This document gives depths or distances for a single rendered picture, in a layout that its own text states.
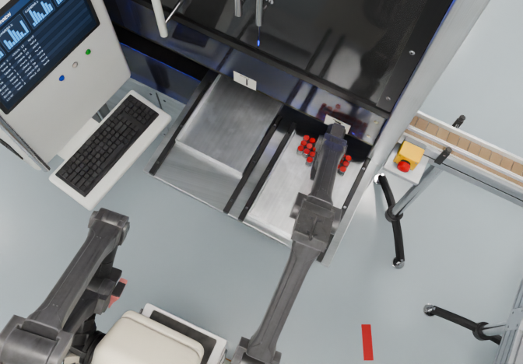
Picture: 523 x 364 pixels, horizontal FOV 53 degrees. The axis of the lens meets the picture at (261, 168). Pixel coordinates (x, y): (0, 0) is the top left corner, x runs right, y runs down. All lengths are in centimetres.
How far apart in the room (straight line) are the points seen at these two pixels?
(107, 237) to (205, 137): 74
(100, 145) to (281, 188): 66
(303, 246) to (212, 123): 85
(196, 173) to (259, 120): 29
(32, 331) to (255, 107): 114
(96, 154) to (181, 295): 94
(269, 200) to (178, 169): 33
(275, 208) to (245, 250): 89
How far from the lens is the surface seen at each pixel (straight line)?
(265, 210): 173
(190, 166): 179
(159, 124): 195
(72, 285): 108
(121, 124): 195
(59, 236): 277
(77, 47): 174
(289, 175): 177
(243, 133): 183
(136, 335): 121
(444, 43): 125
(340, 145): 147
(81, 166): 192
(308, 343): 255
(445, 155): 183
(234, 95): 190
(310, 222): 112
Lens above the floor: 253
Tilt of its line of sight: 68 degrees down
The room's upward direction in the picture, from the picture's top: 4 degrees clockwise
